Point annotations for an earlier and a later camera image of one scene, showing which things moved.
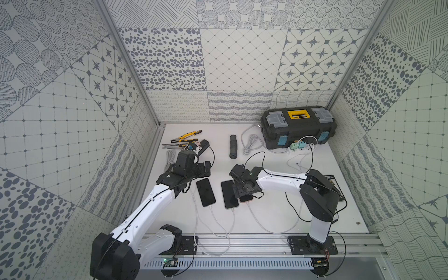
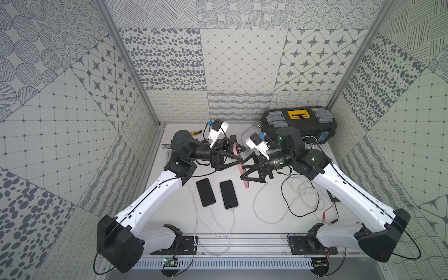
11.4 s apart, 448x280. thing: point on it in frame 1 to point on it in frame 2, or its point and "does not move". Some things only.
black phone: [227, 188] does not move
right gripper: [238, 191] to [265, 165]
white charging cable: [279, 233] to [268, 222]
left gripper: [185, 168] to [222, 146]
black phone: [205, 192] does not move
